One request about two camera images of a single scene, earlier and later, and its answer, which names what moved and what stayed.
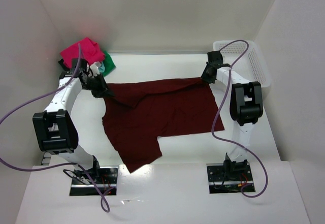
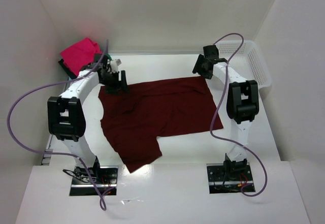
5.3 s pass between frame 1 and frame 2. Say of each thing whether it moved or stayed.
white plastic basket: stayed
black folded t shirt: stayed
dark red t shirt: stayed
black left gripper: moved
